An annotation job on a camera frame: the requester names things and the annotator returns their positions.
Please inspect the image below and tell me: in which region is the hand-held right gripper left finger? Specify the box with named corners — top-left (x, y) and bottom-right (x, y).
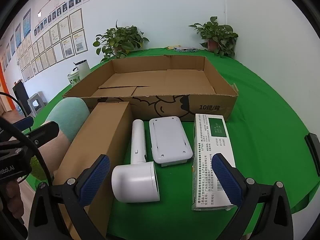
top-left (28, 154), bottom-right (111, 240)

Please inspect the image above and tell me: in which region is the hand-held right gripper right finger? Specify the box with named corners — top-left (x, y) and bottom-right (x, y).
top-left (211, 153), bottom-right (294, 240)

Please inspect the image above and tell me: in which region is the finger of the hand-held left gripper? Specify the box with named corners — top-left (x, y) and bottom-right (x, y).
top-left (24, 121), bottom-right (60, 147)
top-left (11, 117), bottom-right (34, 133)

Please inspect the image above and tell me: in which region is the white and green medicine box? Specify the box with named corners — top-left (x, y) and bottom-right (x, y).
top-left (191, 114), bottom-right (237, 212)

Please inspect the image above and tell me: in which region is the white hair dryer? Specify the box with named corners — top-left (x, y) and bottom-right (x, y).
top-left (111, 119), bottom-right (160, 203)

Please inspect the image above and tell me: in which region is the long brown cardboard box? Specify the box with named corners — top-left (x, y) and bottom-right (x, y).
top-left (53, 102), bottom-right (133, 240)

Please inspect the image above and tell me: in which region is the white plastic device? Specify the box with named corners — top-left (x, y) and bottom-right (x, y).
top-left (149, 116), bottom-right (193, 167)

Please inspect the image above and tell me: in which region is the large cardboard box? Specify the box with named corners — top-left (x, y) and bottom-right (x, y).
top-left (62, 54), bottom-right (239, 123)

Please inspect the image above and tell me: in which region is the person's left hand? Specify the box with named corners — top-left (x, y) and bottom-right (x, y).
top-left (5, 177), bottom-right (27, 220)

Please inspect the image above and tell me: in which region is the grey plastic stool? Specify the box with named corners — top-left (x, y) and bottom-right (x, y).
top-left (27, 93), bottom-right (48, 117)

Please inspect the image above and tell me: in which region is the black cabinet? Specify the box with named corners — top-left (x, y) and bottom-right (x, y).
top-left (12, 82), bottom-right (32, 117)

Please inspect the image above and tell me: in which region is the person's arm pastel sleeve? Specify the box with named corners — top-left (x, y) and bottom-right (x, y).
top-left (29, 97), bottom-right (90, 180)

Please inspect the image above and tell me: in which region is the white green-patterned cup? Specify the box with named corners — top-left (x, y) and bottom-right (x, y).
top-left (67, 71), bottom-right (80, 87)

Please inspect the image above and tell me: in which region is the white kettle with black lid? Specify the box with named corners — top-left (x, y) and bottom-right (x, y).
top-left (73, 59), bottom-right (90, 80)

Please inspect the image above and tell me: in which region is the black object at table edge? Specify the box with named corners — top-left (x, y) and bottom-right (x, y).
top-left (304, 132), bottom-right (320, 176)

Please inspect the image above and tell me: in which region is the bushy potted plant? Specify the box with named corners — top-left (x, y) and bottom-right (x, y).
top-left (93, 20), bottom-right (150, 63)

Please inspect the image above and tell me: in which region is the potted plant in red pot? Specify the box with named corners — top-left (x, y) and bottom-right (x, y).
top-left (189, 17), bottom-right (239, 58)

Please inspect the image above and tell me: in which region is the blue wall poster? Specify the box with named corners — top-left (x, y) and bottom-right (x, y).
top-left (9, 34), bottom-right (16, 57)
top-left (15, 22), bottom-right (22, 48)
top-left (23, 8), bottom-right (31, 33)

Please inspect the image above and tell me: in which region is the wall of framed certificates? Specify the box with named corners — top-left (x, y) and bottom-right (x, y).
top-left (0, 8), bottom-right (88, 82)

